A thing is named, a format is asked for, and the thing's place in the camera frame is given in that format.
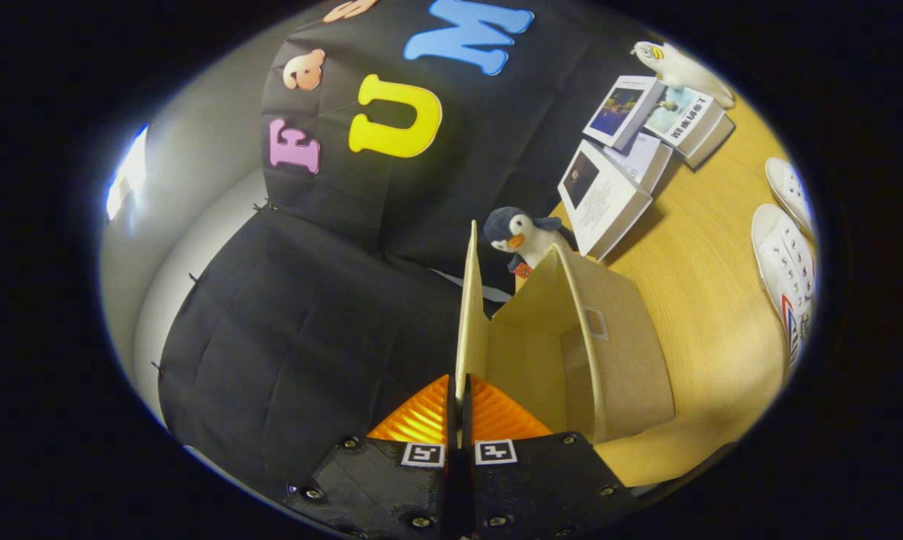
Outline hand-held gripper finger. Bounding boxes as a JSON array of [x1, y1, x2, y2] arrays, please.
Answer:
[[460, 373, 640, 540], [283, 373, 456, 540]]

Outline beige fabric storage box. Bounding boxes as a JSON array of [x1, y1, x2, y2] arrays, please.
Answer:
[[455, 220, 677, 445]]

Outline white striped canvas shoe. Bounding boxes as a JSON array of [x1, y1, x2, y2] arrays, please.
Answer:
[[765, 157, 817, 239], [750, 203, 818, 380]]

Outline black backdrop cloth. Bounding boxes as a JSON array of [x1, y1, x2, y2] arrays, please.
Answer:
[[155, 0, 647, 488]]

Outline grey penguin plush toy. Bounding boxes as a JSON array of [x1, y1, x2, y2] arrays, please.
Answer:
[[483, 207, 576, 280]]

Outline portrait cover white book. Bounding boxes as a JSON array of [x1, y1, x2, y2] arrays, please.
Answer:
[[557, 139, 655, 262]]

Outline plain white book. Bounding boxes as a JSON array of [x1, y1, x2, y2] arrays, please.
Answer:
[[604, 131, 675, 196]]

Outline blue cover white book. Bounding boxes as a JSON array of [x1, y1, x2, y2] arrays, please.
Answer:
[[583, 75, 668, 155]]

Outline teal cover thick book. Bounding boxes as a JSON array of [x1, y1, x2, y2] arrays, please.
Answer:
[[641, 85, 726, 158]]

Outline white duck plush toy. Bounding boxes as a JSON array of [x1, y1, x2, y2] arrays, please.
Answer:
[[631, 40, 737, 110]]

